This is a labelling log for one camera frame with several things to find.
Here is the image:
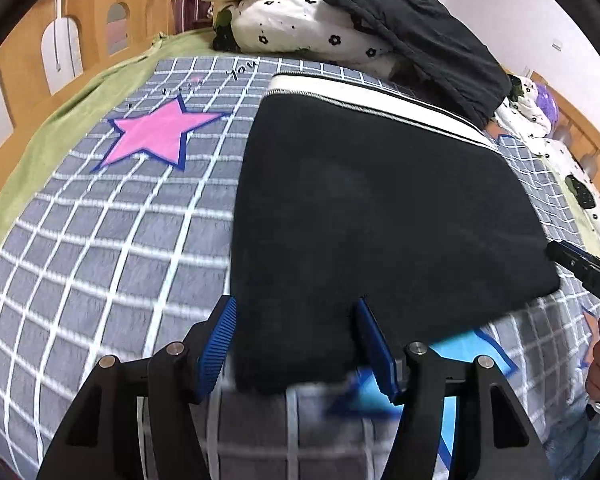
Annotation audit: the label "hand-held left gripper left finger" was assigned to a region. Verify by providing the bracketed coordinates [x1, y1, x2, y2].
[37, 295, 238, 480]

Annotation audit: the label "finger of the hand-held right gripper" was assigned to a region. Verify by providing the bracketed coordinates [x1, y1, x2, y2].
[546, 240, 595, 288]

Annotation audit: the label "black pants with white waistband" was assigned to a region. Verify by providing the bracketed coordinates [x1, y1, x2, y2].
[228, 71, 562, 396]

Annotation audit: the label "purple plush toy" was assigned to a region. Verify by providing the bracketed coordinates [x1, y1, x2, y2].
[535, 84, 561, 128]

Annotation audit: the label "black garment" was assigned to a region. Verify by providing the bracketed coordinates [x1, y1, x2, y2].
[321, 0, 513, 128]

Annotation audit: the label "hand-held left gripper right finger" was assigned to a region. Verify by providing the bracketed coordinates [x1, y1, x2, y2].
[355, 297, 553, 480]

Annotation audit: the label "person's blue jeans leg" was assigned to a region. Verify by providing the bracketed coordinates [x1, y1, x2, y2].
[545, 400, 600, 480]

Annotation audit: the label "grey checkered star blanket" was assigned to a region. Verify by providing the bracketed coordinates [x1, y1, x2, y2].
[0, 55, 600, 480]

